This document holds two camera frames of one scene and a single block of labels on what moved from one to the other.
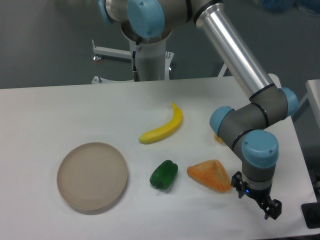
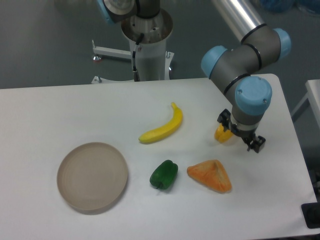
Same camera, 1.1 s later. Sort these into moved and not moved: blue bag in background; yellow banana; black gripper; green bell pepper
Moved: black gripper
Not moved: green bell pepper; blue bag in background; yellow banana
